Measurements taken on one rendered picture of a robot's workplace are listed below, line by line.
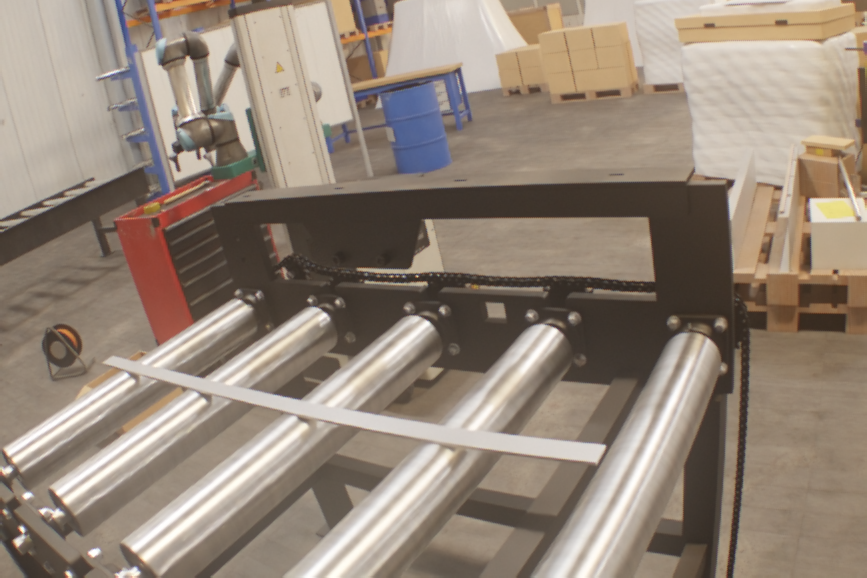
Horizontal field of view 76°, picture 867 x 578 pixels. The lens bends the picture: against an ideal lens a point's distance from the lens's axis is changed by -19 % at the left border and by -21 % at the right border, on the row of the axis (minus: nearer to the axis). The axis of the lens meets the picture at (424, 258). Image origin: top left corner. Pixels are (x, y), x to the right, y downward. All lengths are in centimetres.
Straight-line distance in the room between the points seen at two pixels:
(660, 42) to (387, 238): 813
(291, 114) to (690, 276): 219
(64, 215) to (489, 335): 536
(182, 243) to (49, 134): 854
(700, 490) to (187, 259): 271
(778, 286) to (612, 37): 690
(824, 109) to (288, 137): 312
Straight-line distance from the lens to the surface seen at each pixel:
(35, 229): 628
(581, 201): 121
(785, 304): 294
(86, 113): 1216
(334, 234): 157
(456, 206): 133
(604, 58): 947
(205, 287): 353
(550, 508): 105
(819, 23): 423
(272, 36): 304
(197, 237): 349
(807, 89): 428
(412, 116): 679
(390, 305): 155
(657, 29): 936
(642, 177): 118
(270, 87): 298
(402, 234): 144
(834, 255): 289
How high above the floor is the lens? 149
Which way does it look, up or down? 19 degrees down
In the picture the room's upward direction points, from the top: 13 degrees counter-clockwise
